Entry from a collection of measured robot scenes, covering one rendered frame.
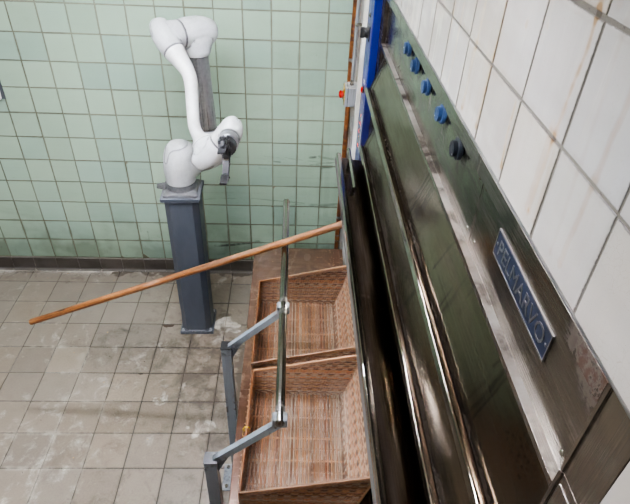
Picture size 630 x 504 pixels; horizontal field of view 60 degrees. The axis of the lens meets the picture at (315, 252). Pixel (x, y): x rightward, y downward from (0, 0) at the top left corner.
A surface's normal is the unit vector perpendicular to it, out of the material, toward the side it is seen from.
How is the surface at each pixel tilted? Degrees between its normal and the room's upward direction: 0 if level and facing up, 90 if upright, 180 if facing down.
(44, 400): 0
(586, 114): 90
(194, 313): 90
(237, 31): 90
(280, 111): 90
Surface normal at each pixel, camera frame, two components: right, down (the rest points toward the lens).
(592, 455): -1.00, -0.02
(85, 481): 0.04, -0.79
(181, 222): 0.04, 0.61
